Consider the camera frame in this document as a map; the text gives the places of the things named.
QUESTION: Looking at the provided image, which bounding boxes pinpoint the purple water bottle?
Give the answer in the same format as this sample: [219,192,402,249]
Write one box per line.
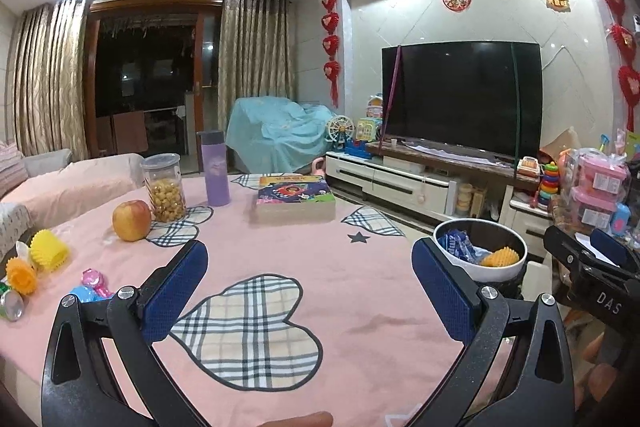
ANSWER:
[196,130,231,206]

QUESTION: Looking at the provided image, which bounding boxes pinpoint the toy ferris wheel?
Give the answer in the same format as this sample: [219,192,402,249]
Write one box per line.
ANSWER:
[325,114,357,151]

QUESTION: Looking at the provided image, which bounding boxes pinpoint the blue wrapper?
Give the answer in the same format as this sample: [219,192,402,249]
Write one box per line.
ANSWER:
[442,229,478,264]

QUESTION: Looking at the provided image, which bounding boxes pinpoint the clear jar of snacks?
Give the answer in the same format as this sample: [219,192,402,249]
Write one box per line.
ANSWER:
[140,153,187,223]

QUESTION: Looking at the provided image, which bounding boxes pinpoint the wooden glass sliding door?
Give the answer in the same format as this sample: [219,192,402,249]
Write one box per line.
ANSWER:
[85,0,223,158]

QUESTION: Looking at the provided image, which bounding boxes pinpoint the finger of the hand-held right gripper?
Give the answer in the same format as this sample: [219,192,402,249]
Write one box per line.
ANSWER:
[544,224,603,275]
[590,228,633,269]

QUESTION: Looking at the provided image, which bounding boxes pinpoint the white round bin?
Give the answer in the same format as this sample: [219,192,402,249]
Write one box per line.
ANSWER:
[432,218,528,298]

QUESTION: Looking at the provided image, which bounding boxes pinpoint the pink toy house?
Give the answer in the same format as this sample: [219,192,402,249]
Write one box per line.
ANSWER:
[365,94,388,120]

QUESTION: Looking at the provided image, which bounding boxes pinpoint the black television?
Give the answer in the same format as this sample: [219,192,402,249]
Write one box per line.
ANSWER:
[381,41,543,160]

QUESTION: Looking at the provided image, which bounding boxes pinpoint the rainbow stacking rings toy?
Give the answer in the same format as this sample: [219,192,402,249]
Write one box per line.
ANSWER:
[537,162,561,208]

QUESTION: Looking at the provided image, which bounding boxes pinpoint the red yellow apple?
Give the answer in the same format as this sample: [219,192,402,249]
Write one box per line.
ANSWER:
[112,200,152,242]

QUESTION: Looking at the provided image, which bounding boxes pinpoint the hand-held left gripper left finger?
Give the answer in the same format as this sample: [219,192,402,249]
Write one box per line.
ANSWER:
[41,238,211,427]

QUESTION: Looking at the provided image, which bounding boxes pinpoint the armchair under blue cover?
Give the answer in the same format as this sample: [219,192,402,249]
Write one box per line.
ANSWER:
[226,96,346,172]

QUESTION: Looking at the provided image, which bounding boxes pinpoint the brown cardboard sheet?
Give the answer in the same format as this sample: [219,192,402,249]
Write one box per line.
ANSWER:
[540,127,581,158]

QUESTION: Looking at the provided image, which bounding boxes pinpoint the blue toy base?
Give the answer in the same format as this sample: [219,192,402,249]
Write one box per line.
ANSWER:
[345,139,373,160]

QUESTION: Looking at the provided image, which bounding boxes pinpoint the pink storage boxes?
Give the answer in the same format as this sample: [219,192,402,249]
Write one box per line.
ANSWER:
[570,149,631,228]

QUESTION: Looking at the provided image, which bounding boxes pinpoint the person's right hand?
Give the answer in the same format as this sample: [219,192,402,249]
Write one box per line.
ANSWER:
[572,312,631,413]

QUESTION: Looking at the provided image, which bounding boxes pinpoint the colourful puzzle box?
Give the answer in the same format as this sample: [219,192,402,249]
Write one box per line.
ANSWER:
[256,174,336,224]

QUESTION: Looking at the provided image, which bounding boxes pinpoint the green toy house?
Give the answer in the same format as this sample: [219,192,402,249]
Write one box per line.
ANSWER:
[356,117,383,142]

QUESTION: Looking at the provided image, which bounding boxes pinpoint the red hanging decoration string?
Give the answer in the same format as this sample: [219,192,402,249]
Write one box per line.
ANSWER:
[585,0,640,132]
[320,0,342,108]

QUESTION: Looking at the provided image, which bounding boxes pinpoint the small yellow ribbed cup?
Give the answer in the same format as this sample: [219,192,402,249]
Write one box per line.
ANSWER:
[30,229,70,275]

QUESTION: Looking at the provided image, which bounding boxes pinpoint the green drink can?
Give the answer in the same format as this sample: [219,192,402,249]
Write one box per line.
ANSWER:
[0,284,28,323]

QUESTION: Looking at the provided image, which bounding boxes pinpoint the pink covered sofa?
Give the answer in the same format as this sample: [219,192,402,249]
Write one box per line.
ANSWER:
[0,142,146,258]

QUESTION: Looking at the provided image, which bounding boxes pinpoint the beige patterned curtain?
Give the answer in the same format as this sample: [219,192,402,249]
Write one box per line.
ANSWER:
[10,0,90,158]
[217,0,298,170]

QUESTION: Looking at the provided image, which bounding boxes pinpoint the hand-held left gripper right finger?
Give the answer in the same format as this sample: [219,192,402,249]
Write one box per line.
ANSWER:
[400,236,576,427]

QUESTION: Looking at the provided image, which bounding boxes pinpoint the large yellow ribbed cylinder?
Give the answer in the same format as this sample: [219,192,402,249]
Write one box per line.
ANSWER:
[480,247,521,268]

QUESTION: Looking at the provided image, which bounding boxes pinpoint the white television stand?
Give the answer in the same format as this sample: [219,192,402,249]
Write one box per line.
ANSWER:
[325,142,548,223]

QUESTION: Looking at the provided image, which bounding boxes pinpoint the person's left hand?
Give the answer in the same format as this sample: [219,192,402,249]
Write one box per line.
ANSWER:
[260,411,333,427]

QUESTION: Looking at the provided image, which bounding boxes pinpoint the orange toy phone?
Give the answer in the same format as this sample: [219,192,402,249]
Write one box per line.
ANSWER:
[516,156,541,178]

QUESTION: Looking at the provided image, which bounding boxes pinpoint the pink candy wrapper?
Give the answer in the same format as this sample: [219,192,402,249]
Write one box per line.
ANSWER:
[70,269,116,303]

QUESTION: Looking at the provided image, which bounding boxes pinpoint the pink striped pillow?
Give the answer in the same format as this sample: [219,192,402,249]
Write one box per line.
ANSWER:
[0,139,28,198]

